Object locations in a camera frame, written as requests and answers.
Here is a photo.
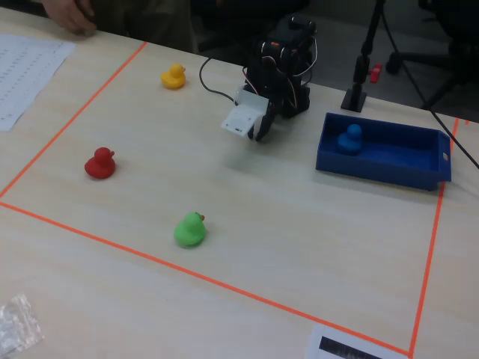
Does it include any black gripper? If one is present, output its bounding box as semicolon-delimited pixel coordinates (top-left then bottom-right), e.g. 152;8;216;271
248;69;291;143

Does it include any blue rubber duck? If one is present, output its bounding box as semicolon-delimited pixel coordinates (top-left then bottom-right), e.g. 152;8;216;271
335;123;364;156

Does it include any yellow rubber duck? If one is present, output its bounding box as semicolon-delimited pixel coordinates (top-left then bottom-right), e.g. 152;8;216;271
160;63;187;90

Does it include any green rubber duck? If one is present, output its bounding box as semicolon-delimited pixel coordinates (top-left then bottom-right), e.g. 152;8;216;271
173;212;207;248

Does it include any blue plastic box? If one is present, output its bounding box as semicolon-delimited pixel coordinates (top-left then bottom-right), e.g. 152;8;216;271
315;112;453;192

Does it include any red rubber duck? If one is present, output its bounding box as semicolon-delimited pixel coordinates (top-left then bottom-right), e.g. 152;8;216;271
84;147;117;180

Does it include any bare person hand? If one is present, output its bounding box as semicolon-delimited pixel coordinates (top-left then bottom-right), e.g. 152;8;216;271
40;0;98;37

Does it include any red clamp knob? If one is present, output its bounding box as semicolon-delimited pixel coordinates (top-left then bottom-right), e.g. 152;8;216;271
367;63;384;85

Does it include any orange tape strip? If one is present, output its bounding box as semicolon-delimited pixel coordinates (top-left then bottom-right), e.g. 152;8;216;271
408;117;460;357
0;41;148;199
0;200;412;356

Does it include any black office chair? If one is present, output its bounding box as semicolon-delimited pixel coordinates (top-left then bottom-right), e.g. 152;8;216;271
385;0;479;110

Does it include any white label with barcode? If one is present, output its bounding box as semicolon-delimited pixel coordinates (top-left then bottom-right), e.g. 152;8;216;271
303;324;409;359

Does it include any printed white paper sheet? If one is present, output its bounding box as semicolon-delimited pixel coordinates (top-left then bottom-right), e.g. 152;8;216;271
0;34;77;132

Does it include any clear plastic bag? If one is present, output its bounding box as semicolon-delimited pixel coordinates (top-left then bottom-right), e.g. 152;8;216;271
0;293;46;357

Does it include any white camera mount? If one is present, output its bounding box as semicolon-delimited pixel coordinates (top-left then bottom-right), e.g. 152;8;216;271
219;88;271;138

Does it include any thin black camera cable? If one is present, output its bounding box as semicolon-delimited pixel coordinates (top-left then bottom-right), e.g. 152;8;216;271
198;56;240;105

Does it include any black camera stand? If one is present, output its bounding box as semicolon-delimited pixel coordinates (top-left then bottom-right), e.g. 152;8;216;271
341;0;387;114

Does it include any long black cable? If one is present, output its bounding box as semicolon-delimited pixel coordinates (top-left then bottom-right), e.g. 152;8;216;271
380;0;479;168

